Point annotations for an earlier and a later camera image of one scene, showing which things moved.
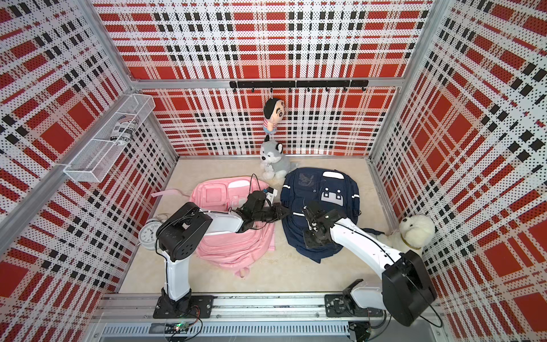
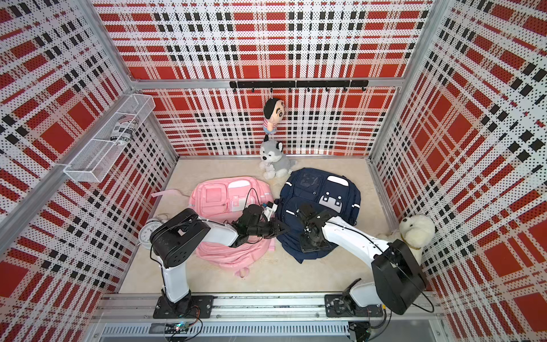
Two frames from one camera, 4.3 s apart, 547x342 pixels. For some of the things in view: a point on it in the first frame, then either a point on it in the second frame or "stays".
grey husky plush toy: [277, 164] stays
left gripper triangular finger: [280, 211] → [278, 227]
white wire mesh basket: [95, 160] stays
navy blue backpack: [303, 185] stays
